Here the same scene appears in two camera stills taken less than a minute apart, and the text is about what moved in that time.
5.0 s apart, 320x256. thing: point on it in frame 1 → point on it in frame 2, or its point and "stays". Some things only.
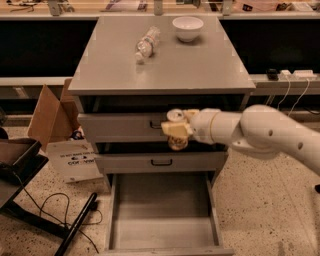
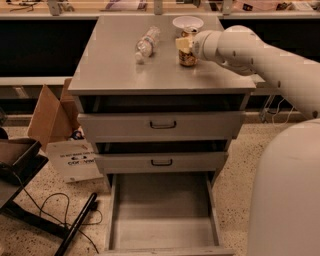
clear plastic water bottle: (148, 44) stays
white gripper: (201, 125) → (199, 46)
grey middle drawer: (161, 162) stays
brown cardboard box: (54, 118) stays
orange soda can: (177, 142) → (187, 59)
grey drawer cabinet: (134, 70) stays
